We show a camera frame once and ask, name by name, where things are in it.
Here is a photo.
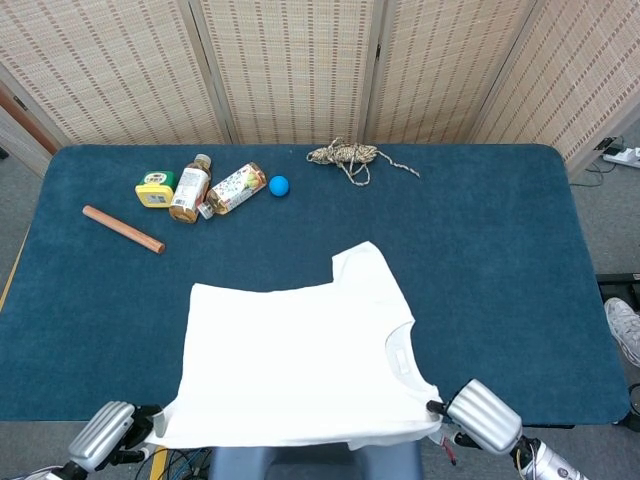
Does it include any wooden rolling pin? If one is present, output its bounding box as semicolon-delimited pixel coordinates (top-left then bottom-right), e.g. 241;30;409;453
82;204;166;256

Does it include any black table foot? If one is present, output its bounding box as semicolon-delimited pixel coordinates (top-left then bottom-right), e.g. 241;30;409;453
596;272;640;306

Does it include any floor cable tangle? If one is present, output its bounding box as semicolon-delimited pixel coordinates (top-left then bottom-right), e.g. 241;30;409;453
134;447;214;480

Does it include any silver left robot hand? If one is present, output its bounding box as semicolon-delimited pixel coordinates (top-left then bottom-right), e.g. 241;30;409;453
67;400;169;474

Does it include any tea bottle with white label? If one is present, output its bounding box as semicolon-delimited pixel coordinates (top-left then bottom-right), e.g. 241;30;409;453
168;153;213;225

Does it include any white T-shirt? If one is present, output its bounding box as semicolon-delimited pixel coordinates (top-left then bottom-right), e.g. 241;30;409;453
144;240;445;452

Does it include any woven bamboo folding screen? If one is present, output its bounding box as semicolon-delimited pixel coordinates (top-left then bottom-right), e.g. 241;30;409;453
0;0;640;176

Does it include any white power strip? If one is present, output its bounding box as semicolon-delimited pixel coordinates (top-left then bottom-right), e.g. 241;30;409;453
602;146;640;169

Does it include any blue carpet table cover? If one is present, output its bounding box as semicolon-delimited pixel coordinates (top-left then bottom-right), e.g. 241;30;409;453
0;143;631;426

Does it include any brown door frame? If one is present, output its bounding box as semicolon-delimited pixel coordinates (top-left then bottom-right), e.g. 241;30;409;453
0;82;61;156

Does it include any white sneaker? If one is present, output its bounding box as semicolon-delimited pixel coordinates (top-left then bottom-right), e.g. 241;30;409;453
604;297;640;369

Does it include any beige speckled rope bundle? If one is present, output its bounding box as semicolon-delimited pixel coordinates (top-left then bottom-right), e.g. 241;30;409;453
305;136;421;187

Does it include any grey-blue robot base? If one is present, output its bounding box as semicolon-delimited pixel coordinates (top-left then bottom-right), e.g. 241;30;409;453
208;442;425;480

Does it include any tea bottle with fruit label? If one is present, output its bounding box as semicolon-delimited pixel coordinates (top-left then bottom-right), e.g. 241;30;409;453
197;161;268;221

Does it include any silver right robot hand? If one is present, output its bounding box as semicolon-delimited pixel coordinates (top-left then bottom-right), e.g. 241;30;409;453
425;378;524;456

